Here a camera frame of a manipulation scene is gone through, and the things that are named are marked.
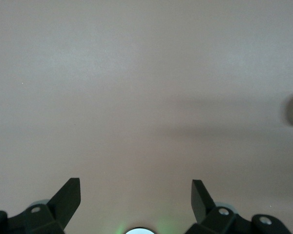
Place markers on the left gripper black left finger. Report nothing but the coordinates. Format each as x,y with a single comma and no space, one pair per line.
61,207

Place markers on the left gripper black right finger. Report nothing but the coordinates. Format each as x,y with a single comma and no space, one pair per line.
202,209

